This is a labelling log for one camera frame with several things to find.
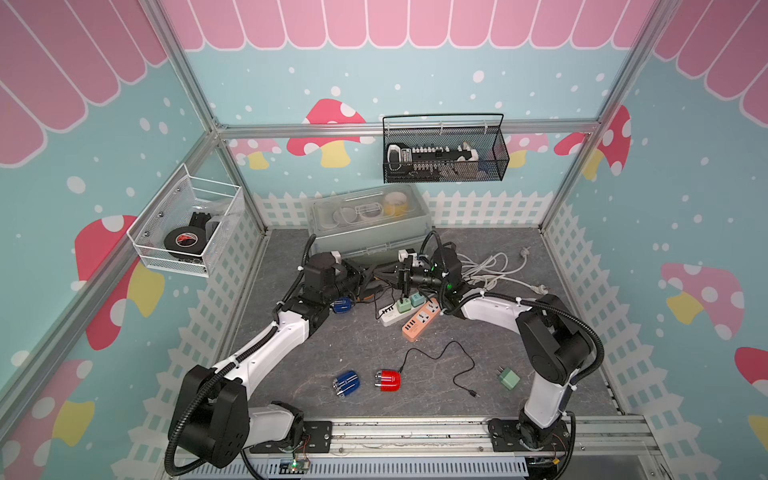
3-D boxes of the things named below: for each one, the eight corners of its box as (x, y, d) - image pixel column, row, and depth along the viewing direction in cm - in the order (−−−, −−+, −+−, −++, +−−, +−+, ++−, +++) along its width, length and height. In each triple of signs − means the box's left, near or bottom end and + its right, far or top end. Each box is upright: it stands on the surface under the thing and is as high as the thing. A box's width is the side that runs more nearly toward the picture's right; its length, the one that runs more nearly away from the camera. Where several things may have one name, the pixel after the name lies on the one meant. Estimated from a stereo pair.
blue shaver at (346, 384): (334, 396, 82) (332, 393, 80) (336, 374, 86) (334, 370, 83) (359, 396, 82) (358, 393, 80) (360, 374, 86) (359, 370, 83)
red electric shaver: (374, 391, 83) (374, 388, 81) (375, 374, 86) (374, 370, 84) (400, 391, 83) (400, 388, 81) (400, 374, 86) (400, 370, 84)
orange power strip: (400, 335, 94) (400, 330, 91) (431, 301, 101) (432, 296, 99) (413, 346, 92) (413, 341, 89) (444, 311, 99) (445, 305, 96)
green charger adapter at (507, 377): (509, 391, 83) (513, 388, 81) (492, 374, 86) (495, 370, 84) (517, 382, 85) (521, 379, 82) (500, 366, 88) (503, 362, 85)
